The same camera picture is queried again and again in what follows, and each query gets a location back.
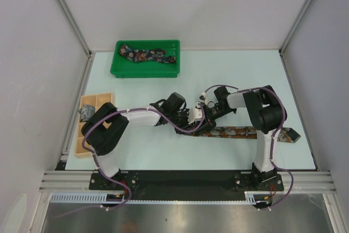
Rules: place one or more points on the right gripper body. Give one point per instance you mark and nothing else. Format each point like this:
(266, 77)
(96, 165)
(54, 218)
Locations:
(211, 114)

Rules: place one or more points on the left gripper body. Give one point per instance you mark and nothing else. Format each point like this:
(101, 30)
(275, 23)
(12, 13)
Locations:
(181, 120)

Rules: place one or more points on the orange grey patterned tie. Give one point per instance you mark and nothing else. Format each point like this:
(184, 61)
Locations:
(288, 135)

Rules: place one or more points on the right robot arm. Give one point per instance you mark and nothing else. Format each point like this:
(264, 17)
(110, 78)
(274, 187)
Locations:
(267, 115)

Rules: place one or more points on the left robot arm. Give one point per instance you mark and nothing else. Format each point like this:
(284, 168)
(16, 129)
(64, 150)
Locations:
(105, 128)

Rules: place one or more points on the dark floral tie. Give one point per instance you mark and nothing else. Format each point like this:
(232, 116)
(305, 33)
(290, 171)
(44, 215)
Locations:
(138, 55)

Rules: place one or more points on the green plastic bin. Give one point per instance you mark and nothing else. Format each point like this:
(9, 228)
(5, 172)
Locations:
(123, 68)

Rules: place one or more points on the wooden compartment box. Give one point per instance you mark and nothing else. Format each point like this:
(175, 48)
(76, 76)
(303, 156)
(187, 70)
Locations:
(96, 100)

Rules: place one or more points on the rolled grey tie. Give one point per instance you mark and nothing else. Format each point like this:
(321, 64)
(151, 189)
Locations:
(86, 112)

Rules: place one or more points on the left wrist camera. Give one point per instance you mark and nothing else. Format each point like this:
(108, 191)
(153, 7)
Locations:
(195, 114)

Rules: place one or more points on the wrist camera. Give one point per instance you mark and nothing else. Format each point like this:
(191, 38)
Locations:
(195, 114)
(203, 99)

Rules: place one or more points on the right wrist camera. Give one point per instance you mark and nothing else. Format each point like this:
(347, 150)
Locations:
(203, 99)

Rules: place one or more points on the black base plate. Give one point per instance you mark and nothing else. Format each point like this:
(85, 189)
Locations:
(183, 185)

